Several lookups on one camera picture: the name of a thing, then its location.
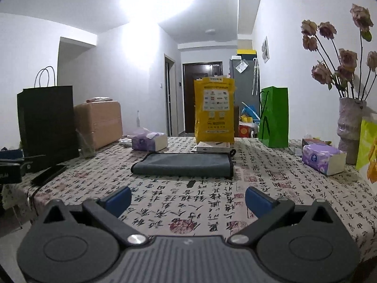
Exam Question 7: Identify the brown cardboard box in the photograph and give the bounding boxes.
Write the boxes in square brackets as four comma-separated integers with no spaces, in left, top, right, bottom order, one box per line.
[73,100,123,151]

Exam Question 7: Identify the dark brown entrance door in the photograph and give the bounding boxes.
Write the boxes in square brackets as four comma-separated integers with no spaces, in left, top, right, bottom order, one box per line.
[182,61,223,134]

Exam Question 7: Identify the black smartphone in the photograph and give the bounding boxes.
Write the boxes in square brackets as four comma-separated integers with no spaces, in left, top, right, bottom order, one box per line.
[30,164,68,186]

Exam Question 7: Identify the green paper bag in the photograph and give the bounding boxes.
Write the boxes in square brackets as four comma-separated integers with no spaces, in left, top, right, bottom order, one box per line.
[258,86,289,149]

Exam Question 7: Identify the grey textured vase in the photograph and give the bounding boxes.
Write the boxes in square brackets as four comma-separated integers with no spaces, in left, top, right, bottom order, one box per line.
[337,97,367,166]

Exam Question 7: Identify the black paper bag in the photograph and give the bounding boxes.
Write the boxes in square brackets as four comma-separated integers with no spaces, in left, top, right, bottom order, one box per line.
[17,66,80,167]

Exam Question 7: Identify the purple tissue pack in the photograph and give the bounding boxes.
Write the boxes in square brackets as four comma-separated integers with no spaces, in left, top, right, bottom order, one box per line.
[131,132,168,151]
[302,143,347,176]

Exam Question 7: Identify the grey towel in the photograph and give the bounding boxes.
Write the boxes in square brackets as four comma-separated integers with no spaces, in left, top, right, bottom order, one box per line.
[131,152,235,180]

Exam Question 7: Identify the dried pink flowers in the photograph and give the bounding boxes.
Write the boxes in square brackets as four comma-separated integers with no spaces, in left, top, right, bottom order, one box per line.
[300,4,377,101]

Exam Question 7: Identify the red and yellow box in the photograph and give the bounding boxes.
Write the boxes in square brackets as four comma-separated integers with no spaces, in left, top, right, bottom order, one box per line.
[238,122,254,138]

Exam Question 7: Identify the blue plastic bag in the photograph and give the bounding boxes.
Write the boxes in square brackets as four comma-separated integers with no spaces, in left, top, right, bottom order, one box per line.
[241,102,260,122]

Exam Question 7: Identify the printed calligraphy tablecloth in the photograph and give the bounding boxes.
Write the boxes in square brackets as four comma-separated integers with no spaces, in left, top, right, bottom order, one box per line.
[0,136,377,263]

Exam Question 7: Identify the yellow-green printed bag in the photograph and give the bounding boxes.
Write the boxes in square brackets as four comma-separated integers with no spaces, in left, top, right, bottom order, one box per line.
[355,118,377,193]

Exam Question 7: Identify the flat white box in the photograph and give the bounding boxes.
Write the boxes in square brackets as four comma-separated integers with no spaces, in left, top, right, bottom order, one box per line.
[192,141,232,154]

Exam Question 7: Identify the grey refrigerator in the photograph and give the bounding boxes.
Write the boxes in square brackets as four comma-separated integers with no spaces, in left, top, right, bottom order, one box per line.
[229,58,261,120]

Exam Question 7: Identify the grey side door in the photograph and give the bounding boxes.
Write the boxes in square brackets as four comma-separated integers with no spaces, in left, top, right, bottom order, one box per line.
[164,53,177,138]

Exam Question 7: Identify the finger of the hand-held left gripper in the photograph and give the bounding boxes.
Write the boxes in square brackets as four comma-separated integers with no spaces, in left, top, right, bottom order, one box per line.
[21,154,47,172]

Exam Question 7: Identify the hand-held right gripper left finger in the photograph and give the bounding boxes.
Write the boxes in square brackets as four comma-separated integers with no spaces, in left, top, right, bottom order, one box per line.
[37,186,149,248]

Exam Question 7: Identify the yellow and black box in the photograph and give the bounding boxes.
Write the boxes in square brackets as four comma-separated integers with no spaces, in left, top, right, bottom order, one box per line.
[237,48,258,60]

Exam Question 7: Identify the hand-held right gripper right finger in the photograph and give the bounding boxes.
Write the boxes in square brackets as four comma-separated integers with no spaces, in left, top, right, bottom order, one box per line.
[230,187,339,246]

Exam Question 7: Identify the clear plastic bag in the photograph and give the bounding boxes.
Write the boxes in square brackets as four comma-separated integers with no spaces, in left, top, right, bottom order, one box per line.
[76,129,96,158]

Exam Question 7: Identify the wall picture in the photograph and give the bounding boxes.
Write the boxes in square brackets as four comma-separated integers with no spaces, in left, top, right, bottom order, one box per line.
[261,36,270,63]

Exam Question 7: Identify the yellow printed plastic bag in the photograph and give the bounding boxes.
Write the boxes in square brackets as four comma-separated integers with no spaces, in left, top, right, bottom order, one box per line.
[193,77,236,145]

